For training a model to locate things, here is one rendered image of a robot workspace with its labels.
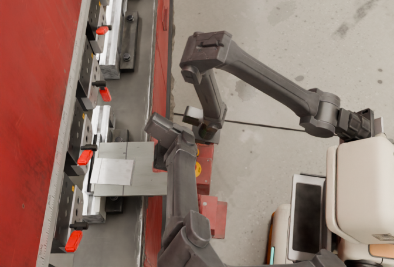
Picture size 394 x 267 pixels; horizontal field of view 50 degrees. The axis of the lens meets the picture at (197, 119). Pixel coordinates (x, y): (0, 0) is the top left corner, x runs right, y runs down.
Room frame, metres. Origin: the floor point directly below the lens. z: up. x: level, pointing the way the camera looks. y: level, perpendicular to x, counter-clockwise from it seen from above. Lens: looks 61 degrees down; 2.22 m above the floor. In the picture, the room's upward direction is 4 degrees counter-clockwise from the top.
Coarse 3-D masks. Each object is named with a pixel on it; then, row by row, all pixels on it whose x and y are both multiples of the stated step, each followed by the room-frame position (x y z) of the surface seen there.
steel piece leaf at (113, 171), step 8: (104, 160) 0.56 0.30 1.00; (112, 160) 0.56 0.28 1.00; (120, 160) 0.56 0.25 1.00; (128, 160) 0.55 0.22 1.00; (104, 168) 0.53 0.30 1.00; (112, 168) 0.53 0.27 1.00; (120, 168) 0.53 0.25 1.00; (128, 168) 0.53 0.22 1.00; (104, 176) 0.51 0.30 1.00; (112, 176) 0.50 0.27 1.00; (120, 176) 0.50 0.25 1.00; (128, 176) 0.50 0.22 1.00; (112, 184) 0.48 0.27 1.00; (120, 184) 0.48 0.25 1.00; (128, 184) 0.47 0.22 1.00
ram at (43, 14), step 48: (0, 0) 0.52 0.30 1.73; (48, 0) 0.67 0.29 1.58; (0, 48) 0.45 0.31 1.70; (48, 48) 0.58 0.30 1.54; (0, 96) 0.38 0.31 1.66; (48, 96) 0.49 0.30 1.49; (0, 144) 0.31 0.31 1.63; (48, 144) 0.40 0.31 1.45; (0, 192) 0.24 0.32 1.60; (48, 192) 0.31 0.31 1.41; (0, 240) 0.18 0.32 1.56; (48, 240) 0.23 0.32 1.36
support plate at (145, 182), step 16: (112, 144) 0.62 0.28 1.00; (128, 144) 0.61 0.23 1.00; (144, 144) 0.61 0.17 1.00; (144, 160) 0.55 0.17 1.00; (144, 176) 0.50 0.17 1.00; (160, 176) 0.50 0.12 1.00; (96, 192) 0.46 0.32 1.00; (112, 192) 0.45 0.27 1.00; (128, 192) 0.45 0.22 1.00; (144, 192) 0.45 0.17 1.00; (160, 192) 0.44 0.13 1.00
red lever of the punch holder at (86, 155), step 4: (88, 144) 0.49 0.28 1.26; (92, 144) 0.49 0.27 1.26; (96, 144) 0.49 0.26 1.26; (80, 148) 0.48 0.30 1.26; (84, 148) 0.48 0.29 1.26; (88, 148) 0.47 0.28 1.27; (92, 148) 0.47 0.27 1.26; (96, 148) 0.48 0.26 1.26; (84, 152) 0.45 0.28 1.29; (88, 152) 0.45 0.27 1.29; (92, 152) 0.46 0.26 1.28; (80, 156) 0.44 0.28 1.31; (84, 156) 0.43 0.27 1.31; (88, 156) 0.44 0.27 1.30; (80, 160) 0.42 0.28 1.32; (84, 160) 0.42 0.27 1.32; (88, 160) 0.43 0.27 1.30; (80, 164) 0.41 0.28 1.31; (84, 164) 0.41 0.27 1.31
